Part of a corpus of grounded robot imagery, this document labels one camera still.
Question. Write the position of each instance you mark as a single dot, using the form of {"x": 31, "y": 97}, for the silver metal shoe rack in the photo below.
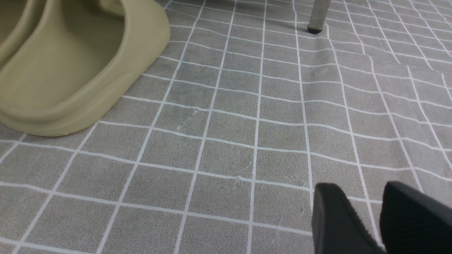
{"x": 318, "y": 16}

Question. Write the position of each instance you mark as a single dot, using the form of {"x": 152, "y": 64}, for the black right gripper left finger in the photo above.
{"x": 336, "y": 227}

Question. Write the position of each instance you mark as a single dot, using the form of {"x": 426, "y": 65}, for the left olive green slipper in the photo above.
{"x": 18, "y": 20}

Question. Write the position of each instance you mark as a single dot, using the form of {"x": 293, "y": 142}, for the right olive green slipper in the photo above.
{"x": 81, "y": 58}

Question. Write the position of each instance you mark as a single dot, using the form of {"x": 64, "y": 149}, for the olive green slipper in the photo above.
{"x": 18, "y": 20}
{"x": 81, "y": 58}

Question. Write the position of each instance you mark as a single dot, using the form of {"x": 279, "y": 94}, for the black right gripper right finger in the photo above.
{"x": 414, "y": 223}

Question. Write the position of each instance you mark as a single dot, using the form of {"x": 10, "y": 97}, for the grey checked tablecloth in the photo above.
{"x": 217, "y": 147}

